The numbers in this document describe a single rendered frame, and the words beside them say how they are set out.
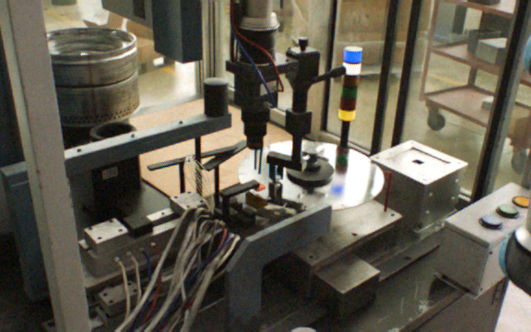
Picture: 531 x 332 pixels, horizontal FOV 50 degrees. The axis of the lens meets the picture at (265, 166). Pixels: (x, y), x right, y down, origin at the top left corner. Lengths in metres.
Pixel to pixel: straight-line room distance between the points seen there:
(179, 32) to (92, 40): 0.78
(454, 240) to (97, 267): 0.75
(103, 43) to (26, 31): 1.24
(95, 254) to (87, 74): 0.59
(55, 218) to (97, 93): 0.97
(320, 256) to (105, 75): 0.80
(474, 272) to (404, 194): 0.28
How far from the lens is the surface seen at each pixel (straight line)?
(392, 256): 1.39
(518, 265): 1.16
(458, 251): 1.31
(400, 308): 1.27
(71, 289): 0.77
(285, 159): 1.21
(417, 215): 1.47
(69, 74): 1.63
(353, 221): 1.32
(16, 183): 1.16
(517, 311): 2.59
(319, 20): 1.82
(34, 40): 0.63
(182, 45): 1.12
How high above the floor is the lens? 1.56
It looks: 28 degrees down
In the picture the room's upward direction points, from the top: 2 degrees clockwise
